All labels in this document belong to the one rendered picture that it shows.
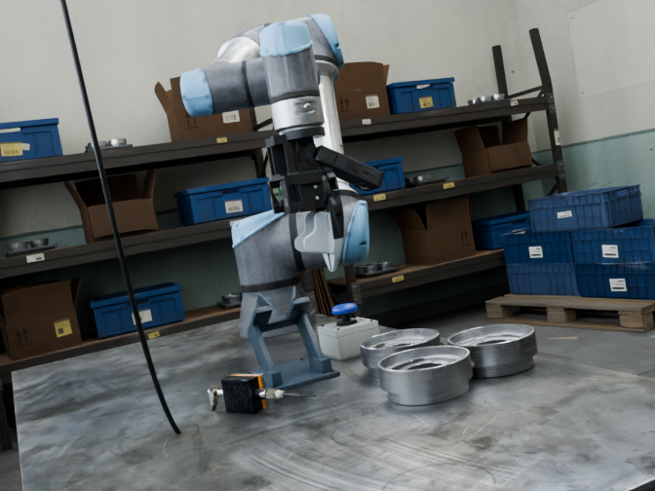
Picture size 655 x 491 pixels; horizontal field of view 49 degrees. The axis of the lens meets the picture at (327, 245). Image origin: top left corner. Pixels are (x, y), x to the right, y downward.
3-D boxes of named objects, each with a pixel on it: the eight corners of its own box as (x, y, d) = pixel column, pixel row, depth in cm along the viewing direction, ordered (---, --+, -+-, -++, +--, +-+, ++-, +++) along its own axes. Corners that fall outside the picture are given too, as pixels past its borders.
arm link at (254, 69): (252, 64, 121) (241, 53, 111) (318, 53, 121) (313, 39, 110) (260, 111, 122) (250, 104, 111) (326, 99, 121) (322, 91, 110)
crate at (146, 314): (176, 315, 464) (171, 282, 462) (188, 321, 428) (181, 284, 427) (93, 333, 445) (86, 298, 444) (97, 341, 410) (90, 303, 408)
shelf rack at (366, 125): (584, 293, 545) (545, 26, 531) (361, 354, 466) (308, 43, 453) (533, 289, 596) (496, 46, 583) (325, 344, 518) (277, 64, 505)
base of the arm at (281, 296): (230, 333, 145) (221, 285, 145) (299, 317, 151) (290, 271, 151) (254, 342, 131) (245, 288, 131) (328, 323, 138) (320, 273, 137)
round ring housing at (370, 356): (460, 361, 94) (455, 330, 93) (400, 384, 88) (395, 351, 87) (406, 355, 102) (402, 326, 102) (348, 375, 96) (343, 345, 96)
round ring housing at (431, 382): (484, 396, 77) (479, 359, 77) (388, 414, 77) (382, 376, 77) (463, 373, 88) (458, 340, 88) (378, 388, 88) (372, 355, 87)
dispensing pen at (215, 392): (304, 381, 80) (198, 379, 90) (310, 418, 80) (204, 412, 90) (316, 375, 82) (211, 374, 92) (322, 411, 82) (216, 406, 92)
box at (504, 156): (539, 166, 534) (531, 115, 531) (486, 174, 519) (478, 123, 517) (508, 170, 572) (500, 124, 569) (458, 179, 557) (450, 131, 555)
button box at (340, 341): (383, 350, 108) (377, 318, 108) (341, 360, 105) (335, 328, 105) (359, 343, 115) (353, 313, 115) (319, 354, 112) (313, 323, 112)
